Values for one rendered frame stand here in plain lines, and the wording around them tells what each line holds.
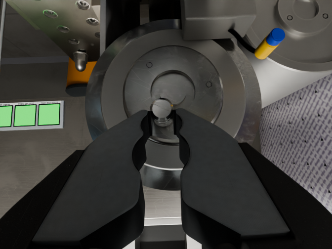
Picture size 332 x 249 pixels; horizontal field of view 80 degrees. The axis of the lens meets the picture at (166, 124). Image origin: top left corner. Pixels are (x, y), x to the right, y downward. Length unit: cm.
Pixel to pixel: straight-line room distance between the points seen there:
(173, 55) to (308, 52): 12
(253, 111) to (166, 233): 48
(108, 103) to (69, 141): 39
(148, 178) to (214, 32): 12
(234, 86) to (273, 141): 24
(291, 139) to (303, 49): 17
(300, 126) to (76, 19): 43
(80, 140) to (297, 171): 45
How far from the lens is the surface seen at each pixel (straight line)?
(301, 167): 34
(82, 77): 197
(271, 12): 22
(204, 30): 17
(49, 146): 57
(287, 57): 21
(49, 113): 57
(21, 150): 61
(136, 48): 18
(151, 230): 60
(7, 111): 64
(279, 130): 38
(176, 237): 60
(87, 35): 51
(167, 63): 16
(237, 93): 17
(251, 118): 18
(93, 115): 18
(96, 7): 40
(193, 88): 15
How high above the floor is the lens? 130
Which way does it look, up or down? 9 degrees down
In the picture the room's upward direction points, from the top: 178 degrees clockwise
